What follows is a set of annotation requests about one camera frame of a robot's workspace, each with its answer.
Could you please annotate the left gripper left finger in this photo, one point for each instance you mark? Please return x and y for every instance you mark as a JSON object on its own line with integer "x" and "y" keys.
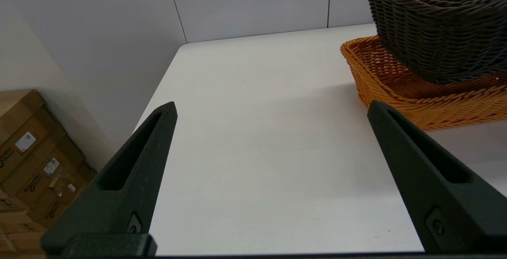
{"x": 115, "y": 207}

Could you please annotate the plain cardboard box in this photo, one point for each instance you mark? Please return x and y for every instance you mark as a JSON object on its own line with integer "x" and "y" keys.
{"x": 16, "y": 231}

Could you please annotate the orange wicker basket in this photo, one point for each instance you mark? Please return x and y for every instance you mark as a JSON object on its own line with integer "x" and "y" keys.
{"x": 416, "y": 100}

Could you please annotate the dark brown wicker basket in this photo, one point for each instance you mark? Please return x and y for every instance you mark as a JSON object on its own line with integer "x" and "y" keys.
{"x": 435, "y": 33}

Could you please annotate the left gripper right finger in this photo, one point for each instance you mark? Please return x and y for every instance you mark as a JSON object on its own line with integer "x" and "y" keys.
{"x": 447, "y": 203}

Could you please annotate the cardboard box with white label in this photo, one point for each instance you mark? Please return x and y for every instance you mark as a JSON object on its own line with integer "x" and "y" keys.
{"x": 20, "y": 112}
{"x": 59, "y": 203}
{"x": 35, "y": 179}

